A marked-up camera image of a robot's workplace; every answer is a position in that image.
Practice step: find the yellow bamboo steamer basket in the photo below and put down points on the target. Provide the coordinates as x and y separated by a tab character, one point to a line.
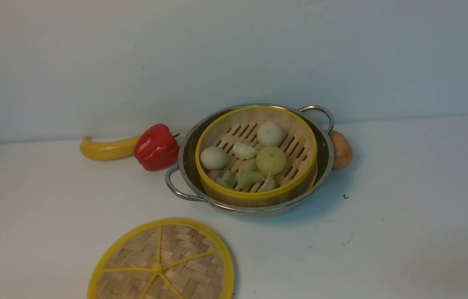
241	125

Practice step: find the yellow bamboo steamer lid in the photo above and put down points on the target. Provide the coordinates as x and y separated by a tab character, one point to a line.
172	258

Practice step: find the stainless steel pot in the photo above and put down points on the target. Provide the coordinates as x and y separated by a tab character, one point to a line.
184	182

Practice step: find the white dumpling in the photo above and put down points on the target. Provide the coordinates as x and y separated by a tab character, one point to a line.
244	151

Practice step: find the white bun lower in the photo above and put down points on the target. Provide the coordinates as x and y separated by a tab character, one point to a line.
213	158

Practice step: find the white bun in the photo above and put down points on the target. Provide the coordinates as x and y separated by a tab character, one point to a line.
213	158
270	134

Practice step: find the green dumpling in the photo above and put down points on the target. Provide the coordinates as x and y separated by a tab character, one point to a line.
248	178

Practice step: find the pink dumpling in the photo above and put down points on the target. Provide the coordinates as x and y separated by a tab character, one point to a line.
215	174

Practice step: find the yellow-green bun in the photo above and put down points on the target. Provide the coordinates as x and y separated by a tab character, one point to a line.
271	160

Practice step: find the white bun upper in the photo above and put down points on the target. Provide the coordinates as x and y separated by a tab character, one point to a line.
270	134

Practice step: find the red bell pepper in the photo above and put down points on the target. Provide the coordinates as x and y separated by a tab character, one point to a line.
157	148

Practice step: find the brown potato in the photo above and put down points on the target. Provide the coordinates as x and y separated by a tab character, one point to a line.
343	154

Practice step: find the yellow banana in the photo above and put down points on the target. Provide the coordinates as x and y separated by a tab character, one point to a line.
108	151

